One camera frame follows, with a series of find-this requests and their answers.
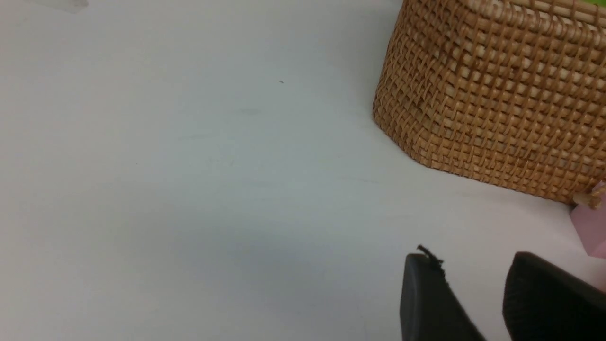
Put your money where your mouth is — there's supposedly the woven rattan basket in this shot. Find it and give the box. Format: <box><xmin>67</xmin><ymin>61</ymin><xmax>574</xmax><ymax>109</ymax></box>
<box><xmin>372</xmin><ymin>0</ymin><xmax>606</xmax><ymax>208</ymax></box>

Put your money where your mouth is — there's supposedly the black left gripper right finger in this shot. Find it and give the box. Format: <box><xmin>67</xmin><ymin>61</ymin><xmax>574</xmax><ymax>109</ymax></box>
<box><xmin>502</xmin><ymin>251</ymin><xmax>606</xmax><ymax>341</ymax></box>

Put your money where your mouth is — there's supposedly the pink foam block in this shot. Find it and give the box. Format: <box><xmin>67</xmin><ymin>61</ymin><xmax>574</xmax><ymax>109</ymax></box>
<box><xmin>570</xmin><ymin>181</ymin><xmax>606</xmax><ymax>259</ymax></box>

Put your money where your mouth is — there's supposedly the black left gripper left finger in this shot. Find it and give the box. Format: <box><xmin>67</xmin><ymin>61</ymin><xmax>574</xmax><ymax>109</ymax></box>
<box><xmin>400</xmin><ymin>245</ymin><xmax>485</xmax><ymax>341</ymax></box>

